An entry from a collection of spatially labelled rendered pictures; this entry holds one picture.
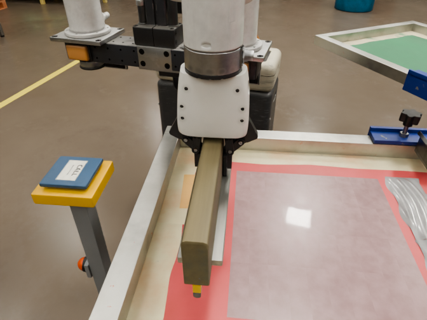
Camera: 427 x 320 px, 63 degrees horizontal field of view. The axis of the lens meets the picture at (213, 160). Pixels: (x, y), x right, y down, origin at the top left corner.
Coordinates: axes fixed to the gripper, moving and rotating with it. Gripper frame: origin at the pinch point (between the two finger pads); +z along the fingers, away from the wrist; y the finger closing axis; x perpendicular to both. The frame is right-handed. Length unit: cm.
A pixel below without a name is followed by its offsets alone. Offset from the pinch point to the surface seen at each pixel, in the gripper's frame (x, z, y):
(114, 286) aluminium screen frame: 16.4, 11.0, 12.5
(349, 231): -0.7, 14.6, -24.2
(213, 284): 12.5, 14.5, -1.1
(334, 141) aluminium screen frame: -25.1, 11.4, -25.4
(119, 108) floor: -220, 112, 105
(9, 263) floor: -54, 111, 107
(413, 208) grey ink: -7.3, 14.1, -37.4
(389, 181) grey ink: -15.8, 14.6, -35.8
